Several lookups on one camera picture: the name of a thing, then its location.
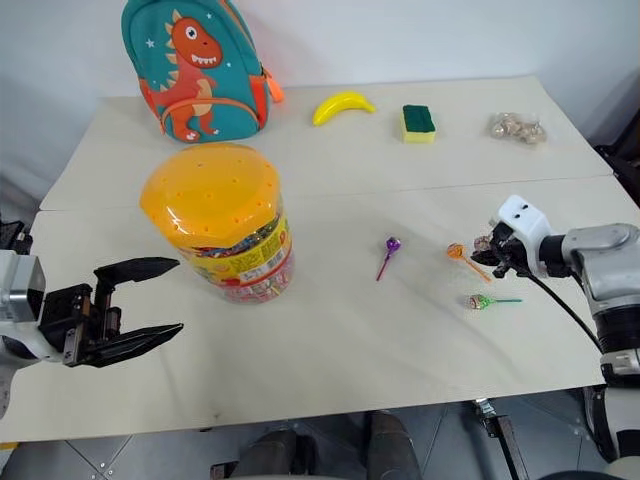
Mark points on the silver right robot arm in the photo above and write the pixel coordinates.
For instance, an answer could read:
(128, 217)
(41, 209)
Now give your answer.
(605, 260)

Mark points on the purple lollipop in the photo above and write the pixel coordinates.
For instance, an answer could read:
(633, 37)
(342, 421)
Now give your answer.
(392, 244)

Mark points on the metal table leg clamp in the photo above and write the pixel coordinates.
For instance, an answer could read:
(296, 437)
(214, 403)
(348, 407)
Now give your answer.
(502, 440)

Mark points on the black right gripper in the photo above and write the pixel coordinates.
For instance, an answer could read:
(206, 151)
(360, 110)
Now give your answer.
(517, 252)

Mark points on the clear plastic lollipop jar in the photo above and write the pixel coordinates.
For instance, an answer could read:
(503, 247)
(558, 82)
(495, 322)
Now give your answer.
(260, 270)

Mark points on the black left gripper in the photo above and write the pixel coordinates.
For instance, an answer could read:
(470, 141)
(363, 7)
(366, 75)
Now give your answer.
(75, 320)

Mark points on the teal dinosaur backpack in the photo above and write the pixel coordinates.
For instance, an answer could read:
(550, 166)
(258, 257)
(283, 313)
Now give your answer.
(200, 70)

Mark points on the clear bag of nuts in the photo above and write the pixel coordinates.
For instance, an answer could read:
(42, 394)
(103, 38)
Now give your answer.
(515, 129)

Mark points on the black furniture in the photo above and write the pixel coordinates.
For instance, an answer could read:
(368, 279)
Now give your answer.
(622, 140)

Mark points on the orange lollipop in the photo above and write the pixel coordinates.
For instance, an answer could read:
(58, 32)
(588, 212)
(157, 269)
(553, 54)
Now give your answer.
(455, 251)

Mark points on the dark rounded shape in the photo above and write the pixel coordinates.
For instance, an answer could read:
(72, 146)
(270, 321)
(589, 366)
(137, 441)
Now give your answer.
(392, 445)
(272, 455)

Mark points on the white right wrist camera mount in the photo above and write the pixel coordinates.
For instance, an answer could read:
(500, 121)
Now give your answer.
(522, 217)

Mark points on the orange jar lid with holes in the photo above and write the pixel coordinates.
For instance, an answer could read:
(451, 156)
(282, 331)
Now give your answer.
(210, 195)

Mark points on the yellow toy banana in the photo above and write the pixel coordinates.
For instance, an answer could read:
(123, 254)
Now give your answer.
(340, 104)

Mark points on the green stick lollipop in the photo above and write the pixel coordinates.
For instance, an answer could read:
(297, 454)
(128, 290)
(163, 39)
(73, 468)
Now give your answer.
(477, 301)

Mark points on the brown lollipop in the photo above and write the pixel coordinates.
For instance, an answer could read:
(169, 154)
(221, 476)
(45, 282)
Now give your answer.
(482, 242)

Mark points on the yellow green sponge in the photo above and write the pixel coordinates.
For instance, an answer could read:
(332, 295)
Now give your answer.
(419, 122)

